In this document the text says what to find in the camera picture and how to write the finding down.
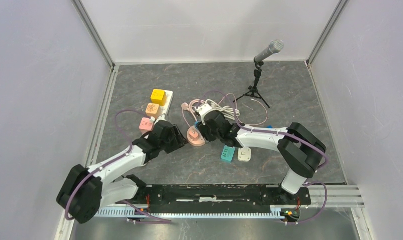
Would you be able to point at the pink cube plug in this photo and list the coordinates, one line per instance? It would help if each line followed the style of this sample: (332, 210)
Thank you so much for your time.
(146, 125)

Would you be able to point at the white plug adapter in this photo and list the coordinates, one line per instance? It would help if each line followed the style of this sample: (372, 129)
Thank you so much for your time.
(244, 154)

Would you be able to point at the grey microphone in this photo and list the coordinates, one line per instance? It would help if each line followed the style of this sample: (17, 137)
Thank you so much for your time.
(275, 47)

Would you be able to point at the small pink plug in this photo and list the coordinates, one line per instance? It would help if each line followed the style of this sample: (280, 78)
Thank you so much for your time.
(194, 134)

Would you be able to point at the round pink socket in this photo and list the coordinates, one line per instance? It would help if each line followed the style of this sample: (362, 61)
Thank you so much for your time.
(195, 142)

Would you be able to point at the orange cube plug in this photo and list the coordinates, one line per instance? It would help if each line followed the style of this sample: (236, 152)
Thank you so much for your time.
(153, 110)

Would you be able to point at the yellow cube plug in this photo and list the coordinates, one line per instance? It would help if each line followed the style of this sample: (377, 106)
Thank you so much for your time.
(159, 96)

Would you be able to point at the teal power strip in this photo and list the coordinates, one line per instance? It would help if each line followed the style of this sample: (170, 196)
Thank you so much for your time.
(228, 153)

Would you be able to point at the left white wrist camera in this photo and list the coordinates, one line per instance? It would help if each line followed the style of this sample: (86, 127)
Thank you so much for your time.
(154, 120)

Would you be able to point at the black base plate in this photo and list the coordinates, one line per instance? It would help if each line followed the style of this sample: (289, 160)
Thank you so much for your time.
(217, 198)

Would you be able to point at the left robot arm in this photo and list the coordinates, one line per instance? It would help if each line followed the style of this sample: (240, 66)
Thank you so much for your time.
(88, 189)

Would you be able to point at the black tripod stand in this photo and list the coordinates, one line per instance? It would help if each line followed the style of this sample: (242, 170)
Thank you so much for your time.
(253, 91)

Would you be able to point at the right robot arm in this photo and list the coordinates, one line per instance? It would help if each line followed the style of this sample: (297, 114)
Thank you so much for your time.
(303, 152)

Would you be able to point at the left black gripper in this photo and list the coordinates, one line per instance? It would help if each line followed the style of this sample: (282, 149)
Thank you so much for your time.
(179, 141)

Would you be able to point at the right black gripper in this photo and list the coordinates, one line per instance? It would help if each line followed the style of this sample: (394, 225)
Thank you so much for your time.
(203, 130)

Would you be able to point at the white power strip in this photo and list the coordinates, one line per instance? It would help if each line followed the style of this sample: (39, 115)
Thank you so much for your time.
(166, 108)

